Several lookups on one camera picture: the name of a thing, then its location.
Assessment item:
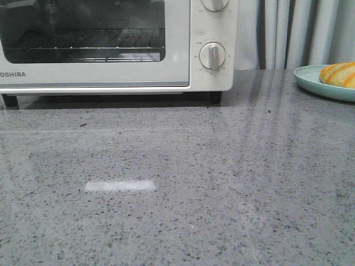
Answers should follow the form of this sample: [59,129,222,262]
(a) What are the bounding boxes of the glass oven door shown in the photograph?
[1,1,191,89]

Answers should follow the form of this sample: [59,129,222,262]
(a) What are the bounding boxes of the golden croissant bread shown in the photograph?
[319,62,354,89]

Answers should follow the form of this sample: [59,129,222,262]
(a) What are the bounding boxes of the lower oven timer knob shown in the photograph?
[199,42,226,70]

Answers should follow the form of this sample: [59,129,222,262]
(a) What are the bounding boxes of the upper oven control knob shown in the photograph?
[201,0,229,12]

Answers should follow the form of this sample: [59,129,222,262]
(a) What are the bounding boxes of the white Toshiba toaster oven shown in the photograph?
[1,1,239,106]

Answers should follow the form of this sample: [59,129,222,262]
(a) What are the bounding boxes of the grey pleated curtain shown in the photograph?
[235,1,354,70]

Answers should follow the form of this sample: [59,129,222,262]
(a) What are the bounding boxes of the light green round plate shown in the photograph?
[293,65,354,103]

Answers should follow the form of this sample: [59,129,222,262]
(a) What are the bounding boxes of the metal wire oven rack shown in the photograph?
[3,28,166,64]

